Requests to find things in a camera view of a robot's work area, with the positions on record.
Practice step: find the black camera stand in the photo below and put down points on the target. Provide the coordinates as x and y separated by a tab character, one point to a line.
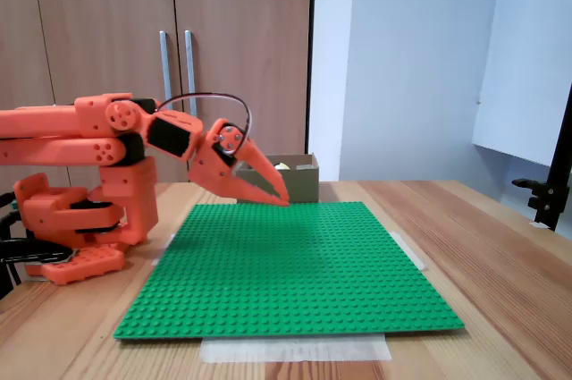
546	201

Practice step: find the wide translucent tape strip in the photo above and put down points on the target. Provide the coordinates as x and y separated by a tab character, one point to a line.
295	350

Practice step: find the white wall panel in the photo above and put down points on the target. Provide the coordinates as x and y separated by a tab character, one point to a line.
527	85

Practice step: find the brown cardboard box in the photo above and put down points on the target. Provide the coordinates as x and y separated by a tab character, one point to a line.
304	183

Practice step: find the brown wooden cabinet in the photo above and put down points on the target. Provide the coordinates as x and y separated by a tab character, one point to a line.
111	18

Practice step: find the white black yellow soft ball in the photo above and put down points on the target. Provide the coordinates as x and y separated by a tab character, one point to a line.
282	166

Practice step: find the narrow translucent tape strip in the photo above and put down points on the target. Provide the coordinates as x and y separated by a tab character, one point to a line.
409	250
163	250

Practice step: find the green studded baseplate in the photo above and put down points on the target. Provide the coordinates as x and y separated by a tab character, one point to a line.
290	286

